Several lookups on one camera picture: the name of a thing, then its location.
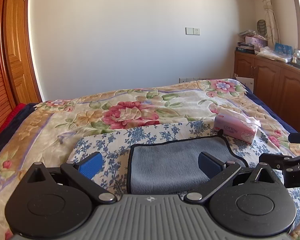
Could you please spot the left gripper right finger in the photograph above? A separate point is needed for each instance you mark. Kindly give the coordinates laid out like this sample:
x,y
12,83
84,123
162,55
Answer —
x,y
218,173

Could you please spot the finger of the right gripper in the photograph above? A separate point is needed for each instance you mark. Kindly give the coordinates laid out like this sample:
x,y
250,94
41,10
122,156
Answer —
x,y
276,161

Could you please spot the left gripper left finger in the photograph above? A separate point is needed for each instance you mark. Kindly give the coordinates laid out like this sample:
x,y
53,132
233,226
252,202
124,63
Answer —
x,y
81,174

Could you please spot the purple grey microfibre towel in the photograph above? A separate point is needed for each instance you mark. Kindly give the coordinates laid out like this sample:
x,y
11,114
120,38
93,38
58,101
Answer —
x,y
172,167

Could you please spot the pink cotton tissue pack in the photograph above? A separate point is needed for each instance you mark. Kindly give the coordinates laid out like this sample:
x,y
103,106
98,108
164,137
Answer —
x,y
236,125

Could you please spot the floral quilt bedspread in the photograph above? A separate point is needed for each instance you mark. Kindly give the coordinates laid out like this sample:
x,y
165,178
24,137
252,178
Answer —
x,y
50,130

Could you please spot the wooden sideboard cabinet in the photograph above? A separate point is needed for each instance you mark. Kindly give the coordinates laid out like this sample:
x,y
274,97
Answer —
x,y
275,83

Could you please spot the white paper bag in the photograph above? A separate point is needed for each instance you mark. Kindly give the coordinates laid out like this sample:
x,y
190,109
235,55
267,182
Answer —
x,y
246,82

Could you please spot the red blanket edge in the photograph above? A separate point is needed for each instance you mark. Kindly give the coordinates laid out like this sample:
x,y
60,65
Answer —
x,y
15,118

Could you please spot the clutter pile on cabinet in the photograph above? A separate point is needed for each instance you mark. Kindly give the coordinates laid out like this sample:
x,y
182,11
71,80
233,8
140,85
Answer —
x,y
256,43

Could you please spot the patterned curtain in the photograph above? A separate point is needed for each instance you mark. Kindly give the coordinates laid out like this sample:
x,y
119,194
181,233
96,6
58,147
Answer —
x,y
271,23

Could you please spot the low wall outlet strip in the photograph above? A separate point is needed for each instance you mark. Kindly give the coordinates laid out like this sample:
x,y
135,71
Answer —
x,y
190,79

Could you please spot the white wall switch socket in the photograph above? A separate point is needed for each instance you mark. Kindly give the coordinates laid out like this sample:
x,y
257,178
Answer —
x,y
192,31

